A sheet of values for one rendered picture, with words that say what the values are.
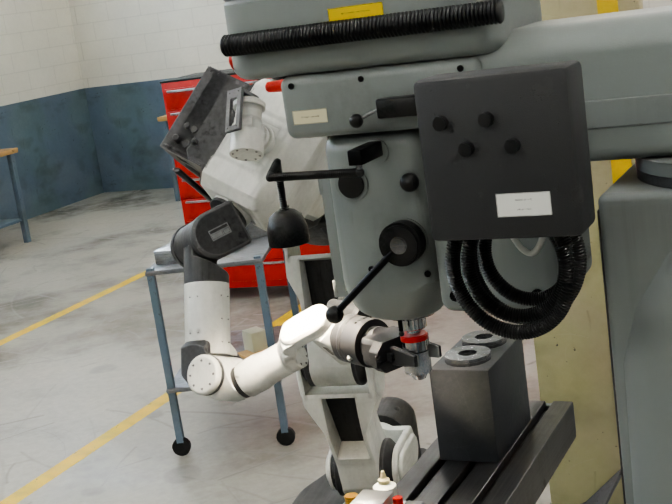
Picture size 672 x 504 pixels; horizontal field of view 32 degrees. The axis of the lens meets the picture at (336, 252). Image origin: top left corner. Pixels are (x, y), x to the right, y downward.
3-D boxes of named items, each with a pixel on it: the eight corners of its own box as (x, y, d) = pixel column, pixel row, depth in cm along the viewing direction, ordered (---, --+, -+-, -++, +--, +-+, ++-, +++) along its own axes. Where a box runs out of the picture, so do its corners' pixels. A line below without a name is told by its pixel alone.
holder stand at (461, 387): (439, 460, 226) (426, 362, 221) (475, 417, 245) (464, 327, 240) (499, 463, 220) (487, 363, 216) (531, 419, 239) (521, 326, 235)
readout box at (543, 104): (427, 244, 151) (407, 82, 146) (450, 228, 159) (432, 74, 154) (580, 239, 142) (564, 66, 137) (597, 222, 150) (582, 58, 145)
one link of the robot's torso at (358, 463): (341, 469, 306) (300, 320, 283) (415, 468, 300) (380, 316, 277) (328, 511, 293) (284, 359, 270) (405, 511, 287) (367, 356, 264)
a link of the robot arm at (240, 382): (280, 373, 215) (202, 415, 223) (309, 375, 224) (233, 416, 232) (262, 321, 219) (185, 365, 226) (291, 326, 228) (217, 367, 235)
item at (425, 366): (413, 378, 196) (408, 345, 195) (400, 371, 201) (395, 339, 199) (437, 371, 198) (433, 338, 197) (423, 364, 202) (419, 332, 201)
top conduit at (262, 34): (221, 58, 181) (217, 35, 180) (234, 55, 185) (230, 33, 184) (499, 24, 161) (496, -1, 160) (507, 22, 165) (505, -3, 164)
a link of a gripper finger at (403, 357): (419, 369, 195) (394, 363, 200) (417, 351, 195) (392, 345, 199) (412, 372, 194) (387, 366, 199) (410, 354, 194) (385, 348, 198)
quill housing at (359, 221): (336, 329, 192) (309, 137, 185) (384, 293, 210) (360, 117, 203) (445, 329, 184) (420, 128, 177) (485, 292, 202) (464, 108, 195)
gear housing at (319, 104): (284, 141, 185) (275, 78, 183) (347, 117, 206) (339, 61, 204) (486, 124, 170) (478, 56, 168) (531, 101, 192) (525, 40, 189)
